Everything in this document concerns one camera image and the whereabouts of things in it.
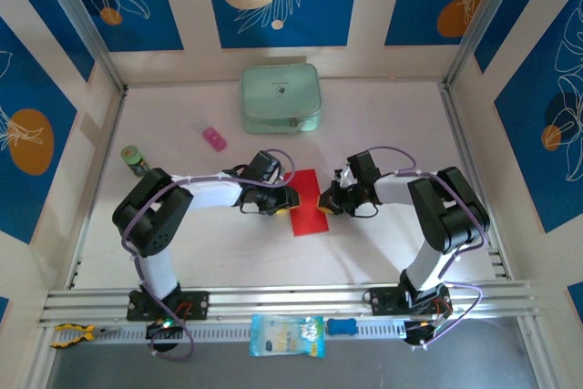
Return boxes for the yellow black pliers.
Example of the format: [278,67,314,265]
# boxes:
[48,322,122,349]

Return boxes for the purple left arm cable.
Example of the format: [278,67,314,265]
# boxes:
[120,148,297,363]

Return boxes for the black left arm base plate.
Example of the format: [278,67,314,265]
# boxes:
[126,288,210,322]

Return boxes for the aluminium frame post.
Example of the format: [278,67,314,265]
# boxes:
[32,0,128,94]
[442,0,562,89]

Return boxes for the aluminium mounting rail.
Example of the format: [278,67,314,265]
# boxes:
[38,282,543,329]

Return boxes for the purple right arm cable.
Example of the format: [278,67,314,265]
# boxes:
[366,146,491,349]

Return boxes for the small green bottle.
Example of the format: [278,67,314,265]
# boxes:
[120,145,151,177]

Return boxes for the blue bone-shaped eraser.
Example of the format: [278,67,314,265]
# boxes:
[327,317,357,336]

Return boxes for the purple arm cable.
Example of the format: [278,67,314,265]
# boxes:
[120,148,297,363]
[366,146,491,349]

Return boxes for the multicoloured wire bundle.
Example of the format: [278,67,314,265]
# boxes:
[425,300,452,324]

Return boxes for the black base control board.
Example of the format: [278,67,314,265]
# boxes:
[403,318,452,349]
[145,319,183,353]

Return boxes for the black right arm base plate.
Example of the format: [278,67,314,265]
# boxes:
[363,286,452,317]

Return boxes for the thin black right camera cable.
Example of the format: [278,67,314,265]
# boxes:
[353,203,380,220]

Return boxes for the aluminium side rail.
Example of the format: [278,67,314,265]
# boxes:
[440,83,509,281]
[66,86,128,291]

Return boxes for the mint green zip pouch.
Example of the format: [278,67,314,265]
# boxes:
[240,63,323,135]

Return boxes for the light blue wet wipes pack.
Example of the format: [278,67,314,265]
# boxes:
[249,313,327,359]

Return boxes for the slotted grey cable duct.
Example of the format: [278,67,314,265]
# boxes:
[49,315,411,347]

